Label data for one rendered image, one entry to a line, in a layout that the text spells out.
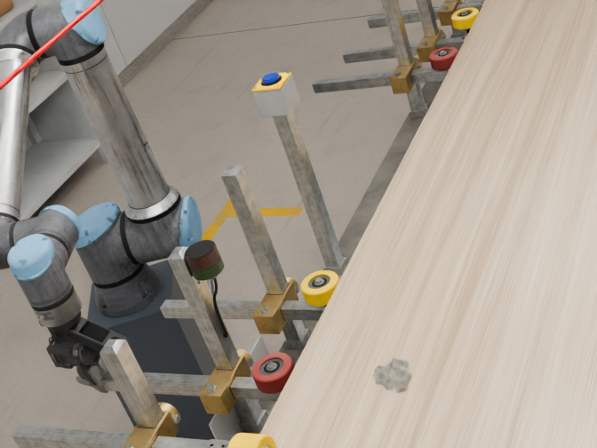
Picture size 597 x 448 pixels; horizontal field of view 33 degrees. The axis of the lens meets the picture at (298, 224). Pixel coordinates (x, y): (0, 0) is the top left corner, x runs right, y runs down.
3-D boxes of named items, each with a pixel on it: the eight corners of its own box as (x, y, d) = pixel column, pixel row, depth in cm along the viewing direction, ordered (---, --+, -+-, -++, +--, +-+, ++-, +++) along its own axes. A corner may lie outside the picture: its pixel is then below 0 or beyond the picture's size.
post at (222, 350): (249, 439, 208) (165, 255, 184) (256, 427, 211) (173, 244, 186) (264, 441, 207) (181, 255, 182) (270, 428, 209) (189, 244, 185)
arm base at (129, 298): (96, 324, 275) (81, 297, 270) (100, 286, 291) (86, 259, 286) (161, 304, 274) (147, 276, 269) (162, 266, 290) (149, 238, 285)
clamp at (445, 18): (439, 27, 325) (435, 12, 322) (449, 8, 335) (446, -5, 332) (457, 24, 322) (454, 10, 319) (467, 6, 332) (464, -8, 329)
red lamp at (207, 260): (182, 269, 182) (179, 260, 181) (197, 249, 187) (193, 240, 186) (210, 269, 180) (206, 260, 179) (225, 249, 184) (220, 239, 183)
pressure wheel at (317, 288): (326, 340, 207) (309, 297, 202) (309, 323, 214) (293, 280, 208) (359, 322, 209) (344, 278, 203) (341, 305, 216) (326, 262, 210)
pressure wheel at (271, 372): (263, 422, 193) (243, 378, 187) (278, 392, 198) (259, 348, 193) (299, 425, 189) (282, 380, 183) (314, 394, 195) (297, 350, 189)
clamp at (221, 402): (206, 413, 196) (197, 395, 193) (234, 365, 206) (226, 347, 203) (231, 415, 193) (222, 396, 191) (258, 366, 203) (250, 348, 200)
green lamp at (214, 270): (187, 280, 184) (183, 271, 183) (202, 260, 188) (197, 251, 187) (215, 280, 181) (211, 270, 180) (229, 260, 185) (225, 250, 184)
